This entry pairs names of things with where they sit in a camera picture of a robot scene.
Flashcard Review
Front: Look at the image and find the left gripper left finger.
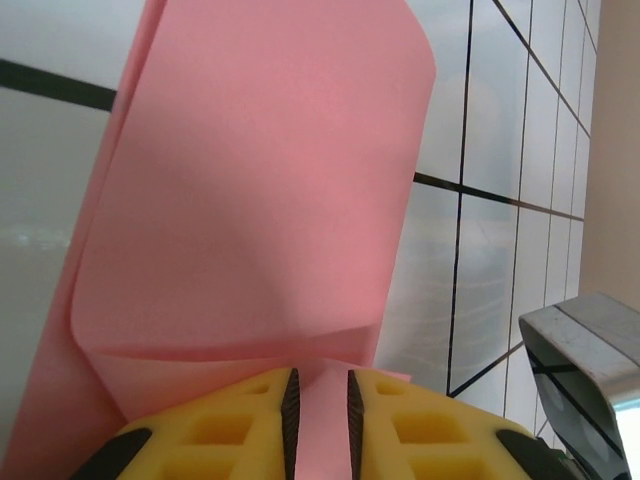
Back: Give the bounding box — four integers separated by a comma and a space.
69, 368, 301, 480

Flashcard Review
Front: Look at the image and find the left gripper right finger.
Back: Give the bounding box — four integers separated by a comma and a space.
347, 368, 581, 480

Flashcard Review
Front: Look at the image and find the pink paper sheet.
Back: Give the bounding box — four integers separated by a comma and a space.
9, 0, 439, 480

